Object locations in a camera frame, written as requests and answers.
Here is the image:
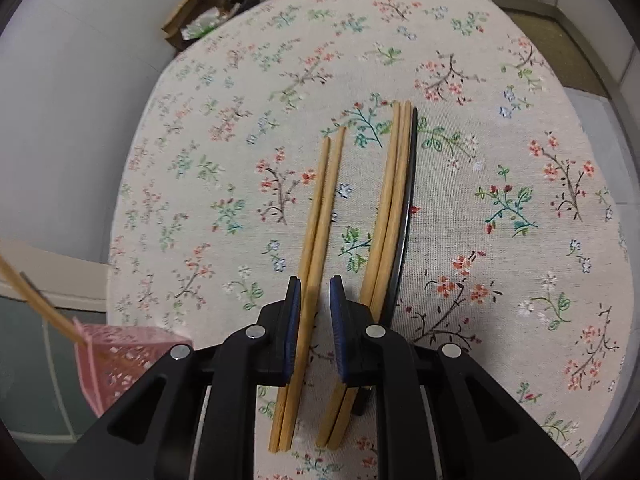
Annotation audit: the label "pink perforated utensil holder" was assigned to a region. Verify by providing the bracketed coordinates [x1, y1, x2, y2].
[73, 318, 192, 417]

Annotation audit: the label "longest wooden chopstick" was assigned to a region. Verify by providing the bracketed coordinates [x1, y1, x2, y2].
[0, 258, 86, 346]

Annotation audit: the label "floral tablecloth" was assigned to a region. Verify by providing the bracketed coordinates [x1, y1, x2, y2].
[106, 0, 634, 467]

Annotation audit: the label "olive floor mat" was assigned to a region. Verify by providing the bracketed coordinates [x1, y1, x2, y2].
[506, 10, 610, 99]

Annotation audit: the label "cardboard box with trash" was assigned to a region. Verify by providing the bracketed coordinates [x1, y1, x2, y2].
[160, 0, 231, 51]

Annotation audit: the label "black trash bin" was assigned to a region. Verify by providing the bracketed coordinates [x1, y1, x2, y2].
[230, 0, 260, 14]

